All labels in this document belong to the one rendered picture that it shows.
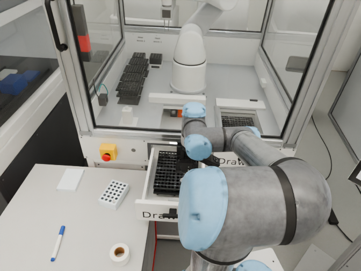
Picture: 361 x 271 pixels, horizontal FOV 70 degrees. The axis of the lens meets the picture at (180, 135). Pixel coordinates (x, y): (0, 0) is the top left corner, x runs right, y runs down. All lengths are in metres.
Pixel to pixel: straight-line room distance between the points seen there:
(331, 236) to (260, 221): 1.96
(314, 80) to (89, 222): 1.05
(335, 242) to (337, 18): 1.65
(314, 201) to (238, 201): 0.10
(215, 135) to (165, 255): 1.30
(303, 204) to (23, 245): 1.05
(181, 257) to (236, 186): 1.58
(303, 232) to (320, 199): 0.05
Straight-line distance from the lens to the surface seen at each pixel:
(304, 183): 0.40
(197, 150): 0.72
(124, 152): 1.30
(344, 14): 1.05
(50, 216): 1.26
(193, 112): 0.79
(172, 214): 0.98
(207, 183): 0.36
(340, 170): 2.87
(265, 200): 0.36
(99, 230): 1.16
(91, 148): 1.33
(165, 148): 1.26
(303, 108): 1.18
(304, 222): 0.39
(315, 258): 2.12
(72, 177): 1.35
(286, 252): 2.10
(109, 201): 1.20
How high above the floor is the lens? 1.73
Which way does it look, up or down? 39 degrees down
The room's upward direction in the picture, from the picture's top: 3 degrees clockwise
